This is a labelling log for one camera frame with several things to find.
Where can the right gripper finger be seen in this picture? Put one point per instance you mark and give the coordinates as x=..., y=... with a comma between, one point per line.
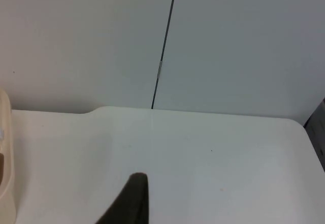
x=134, y=203

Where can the cream box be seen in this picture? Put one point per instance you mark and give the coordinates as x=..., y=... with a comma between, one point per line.
x=7, y=132

